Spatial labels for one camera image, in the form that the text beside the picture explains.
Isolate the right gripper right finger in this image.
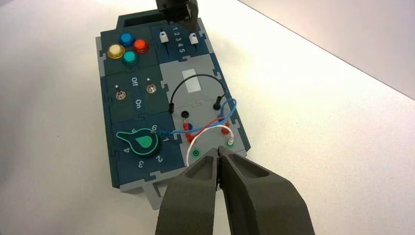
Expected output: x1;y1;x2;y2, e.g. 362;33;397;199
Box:
218;146;316;235

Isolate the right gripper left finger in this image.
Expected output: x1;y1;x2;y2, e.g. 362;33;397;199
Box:
155;147;220;235

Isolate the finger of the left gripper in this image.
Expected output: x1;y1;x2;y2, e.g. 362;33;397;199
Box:
155;0;185;25
184;0;199;32

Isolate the red round push button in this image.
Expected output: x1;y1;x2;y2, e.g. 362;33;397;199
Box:
133;39;150;54

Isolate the blue round push button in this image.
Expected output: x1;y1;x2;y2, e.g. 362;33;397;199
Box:
119;31;136;47

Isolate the teal round push button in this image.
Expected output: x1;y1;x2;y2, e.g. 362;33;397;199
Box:
122;51;140;67

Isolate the small white display window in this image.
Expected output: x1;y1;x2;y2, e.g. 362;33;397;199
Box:
182;68;202;93

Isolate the yellow round push button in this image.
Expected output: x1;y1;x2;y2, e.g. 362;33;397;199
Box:
107;44;126;60

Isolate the green rotary selector knob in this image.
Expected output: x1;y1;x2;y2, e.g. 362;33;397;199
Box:
115;128;162;159

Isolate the grey and blue control box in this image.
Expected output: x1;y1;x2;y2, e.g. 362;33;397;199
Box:
95;9;252;212

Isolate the black jumper cable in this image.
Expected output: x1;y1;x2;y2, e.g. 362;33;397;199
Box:
168;74;228;114

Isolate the white jumper cable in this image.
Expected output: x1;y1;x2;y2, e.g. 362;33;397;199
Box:
186;124;235;167

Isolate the red jumper cable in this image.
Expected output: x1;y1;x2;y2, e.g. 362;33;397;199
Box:
183;118;231;144

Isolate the blue jumper cable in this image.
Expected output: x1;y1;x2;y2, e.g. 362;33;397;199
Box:
152;97;238;136

